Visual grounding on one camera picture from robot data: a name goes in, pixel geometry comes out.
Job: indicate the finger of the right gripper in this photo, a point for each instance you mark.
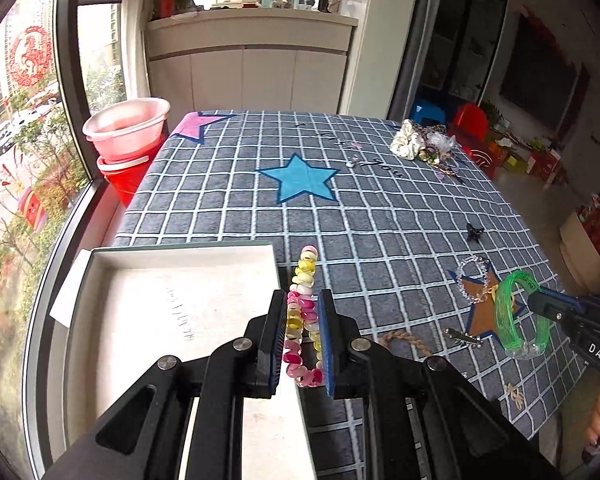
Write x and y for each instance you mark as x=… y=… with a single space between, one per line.
x=556 y=306

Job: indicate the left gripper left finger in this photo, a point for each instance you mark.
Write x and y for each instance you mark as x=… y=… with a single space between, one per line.
x=271 y=336

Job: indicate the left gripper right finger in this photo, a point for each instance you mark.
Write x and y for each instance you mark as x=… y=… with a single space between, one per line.
x=334 y=346

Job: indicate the green translucent bangle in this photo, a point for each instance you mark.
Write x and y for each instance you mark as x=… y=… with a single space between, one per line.
x=523 y=336

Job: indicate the pile of mixed jewelry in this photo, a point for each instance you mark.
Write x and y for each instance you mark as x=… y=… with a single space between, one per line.
x=437 y=150

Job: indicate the beige bow hair clip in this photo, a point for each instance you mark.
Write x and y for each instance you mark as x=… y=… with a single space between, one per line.
x=515 y=394

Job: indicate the silver metal hair clip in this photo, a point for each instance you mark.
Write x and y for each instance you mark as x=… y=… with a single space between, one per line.
x=463 y=338

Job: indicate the blue grid star tablecloth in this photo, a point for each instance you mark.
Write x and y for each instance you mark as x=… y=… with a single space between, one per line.
x=391 y=235

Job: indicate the black small hair claw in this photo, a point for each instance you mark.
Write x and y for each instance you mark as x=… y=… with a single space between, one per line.
x=474 y=233

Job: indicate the white shallow tray box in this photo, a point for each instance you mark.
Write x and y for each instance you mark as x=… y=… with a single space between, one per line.
x=159 y=368

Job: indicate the white fabric scrunchie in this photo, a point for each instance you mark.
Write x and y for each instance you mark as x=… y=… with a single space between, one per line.
x=408 y=142

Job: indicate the red plastic stool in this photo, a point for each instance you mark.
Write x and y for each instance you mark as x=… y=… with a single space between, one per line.
x=469 y=127

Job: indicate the blue plastic stool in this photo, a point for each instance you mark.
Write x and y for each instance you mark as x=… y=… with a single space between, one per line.
x=426 y=113

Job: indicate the red plastic bucket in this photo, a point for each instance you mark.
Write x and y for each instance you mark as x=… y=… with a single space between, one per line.
x=125 y=176

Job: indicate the pink plastic basin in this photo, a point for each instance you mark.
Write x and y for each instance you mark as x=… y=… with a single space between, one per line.
x=128 y=129

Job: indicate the white low cabinet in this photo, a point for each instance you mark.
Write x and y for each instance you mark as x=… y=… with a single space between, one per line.
x=263 y=60

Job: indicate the red paper-cut window decal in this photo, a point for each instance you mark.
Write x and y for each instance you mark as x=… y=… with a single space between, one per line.
x=29 y=57

